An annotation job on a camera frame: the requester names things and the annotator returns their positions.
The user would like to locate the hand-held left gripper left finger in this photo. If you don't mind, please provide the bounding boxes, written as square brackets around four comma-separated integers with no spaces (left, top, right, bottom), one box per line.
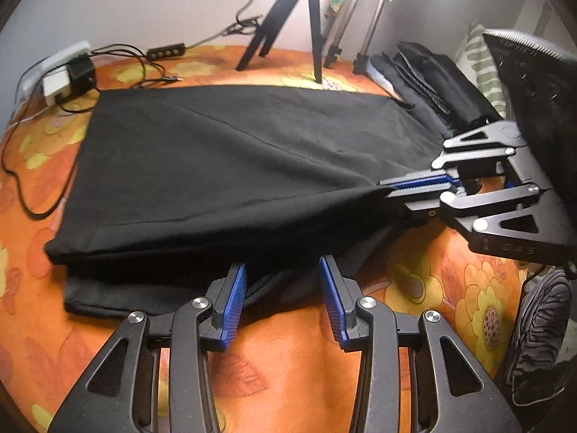
[47,263,248,433]

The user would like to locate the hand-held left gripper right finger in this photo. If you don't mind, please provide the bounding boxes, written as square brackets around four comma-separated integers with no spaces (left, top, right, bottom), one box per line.
[317,255,526,433]

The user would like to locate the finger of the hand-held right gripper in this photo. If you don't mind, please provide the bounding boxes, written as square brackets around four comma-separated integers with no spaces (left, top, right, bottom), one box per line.
[383,183,563,236]
[378,121,529,191]

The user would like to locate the black pants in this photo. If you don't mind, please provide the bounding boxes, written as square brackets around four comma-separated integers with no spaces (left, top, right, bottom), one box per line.
[45,85,457,319]

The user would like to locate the green striped pillow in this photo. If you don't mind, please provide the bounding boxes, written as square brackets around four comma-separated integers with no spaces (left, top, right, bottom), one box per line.
[455,20,509,119]

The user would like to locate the orange floral blanket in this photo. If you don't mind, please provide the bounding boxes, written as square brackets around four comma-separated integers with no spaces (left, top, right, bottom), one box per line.
[0,44,544,433]

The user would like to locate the stack of black clothes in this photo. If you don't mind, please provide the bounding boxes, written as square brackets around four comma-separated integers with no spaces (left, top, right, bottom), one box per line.
[370,41,506,128]

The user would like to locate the silver tripod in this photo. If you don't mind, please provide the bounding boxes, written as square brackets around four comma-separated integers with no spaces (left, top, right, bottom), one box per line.
[322,0,406,75]

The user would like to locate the grey striped cloth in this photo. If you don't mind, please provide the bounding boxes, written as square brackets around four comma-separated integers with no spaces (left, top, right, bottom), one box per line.
[499,270,574,407]

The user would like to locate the black tripod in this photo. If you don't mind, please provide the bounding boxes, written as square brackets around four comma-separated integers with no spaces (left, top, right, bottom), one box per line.
[235,0,326,84]

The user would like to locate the black inline control box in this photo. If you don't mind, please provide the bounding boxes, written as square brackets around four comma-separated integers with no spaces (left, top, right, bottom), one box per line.
[147,43,187,60]

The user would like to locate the black power adapter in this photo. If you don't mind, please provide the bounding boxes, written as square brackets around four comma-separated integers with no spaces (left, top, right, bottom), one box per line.
[67,56,98,93]

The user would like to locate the white charger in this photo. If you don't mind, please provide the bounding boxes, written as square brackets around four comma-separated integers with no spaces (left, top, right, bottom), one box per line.
[43,72,74,105]

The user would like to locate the white power strip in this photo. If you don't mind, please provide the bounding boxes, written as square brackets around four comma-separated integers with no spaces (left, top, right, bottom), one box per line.
[18,40,92,96]

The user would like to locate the black cable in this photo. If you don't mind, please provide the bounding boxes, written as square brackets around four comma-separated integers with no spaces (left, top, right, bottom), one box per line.
[88,43,184,89]
[0,95,101,221]

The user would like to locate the grey cable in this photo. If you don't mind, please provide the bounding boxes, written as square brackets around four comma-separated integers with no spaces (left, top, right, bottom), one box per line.
[185,0,312,51]

